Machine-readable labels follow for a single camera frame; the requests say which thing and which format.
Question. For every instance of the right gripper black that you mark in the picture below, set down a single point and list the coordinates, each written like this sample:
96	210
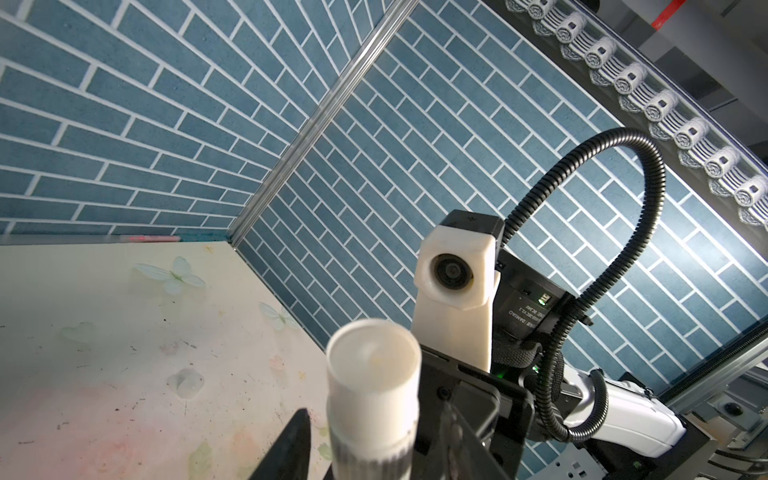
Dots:
499	412

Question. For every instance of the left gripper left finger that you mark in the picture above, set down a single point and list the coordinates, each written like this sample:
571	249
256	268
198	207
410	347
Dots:
289	456

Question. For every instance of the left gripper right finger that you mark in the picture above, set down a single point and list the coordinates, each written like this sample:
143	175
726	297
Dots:
460	452

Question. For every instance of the white glue stick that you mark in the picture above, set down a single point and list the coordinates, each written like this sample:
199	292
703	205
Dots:
372	408

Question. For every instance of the clear glue stick cap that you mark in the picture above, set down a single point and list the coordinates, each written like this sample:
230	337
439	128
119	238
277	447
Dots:
186	383

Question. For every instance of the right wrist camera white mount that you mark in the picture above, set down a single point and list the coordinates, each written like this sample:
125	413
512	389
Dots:
456	281

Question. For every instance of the white lace wall trim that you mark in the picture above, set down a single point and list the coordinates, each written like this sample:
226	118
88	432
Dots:
701	144

